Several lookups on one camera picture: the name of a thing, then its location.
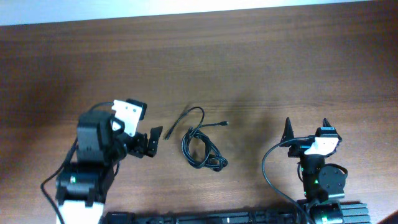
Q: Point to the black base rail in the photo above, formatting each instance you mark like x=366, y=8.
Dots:
x=217, y=217

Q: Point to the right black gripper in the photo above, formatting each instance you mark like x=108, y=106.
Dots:
x=300, y=147

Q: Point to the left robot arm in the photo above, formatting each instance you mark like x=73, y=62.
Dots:
x=103, y=141

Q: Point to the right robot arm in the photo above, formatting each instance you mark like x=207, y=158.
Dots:
x=323, y=183

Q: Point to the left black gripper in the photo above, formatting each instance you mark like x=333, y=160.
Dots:
x=144, y=144

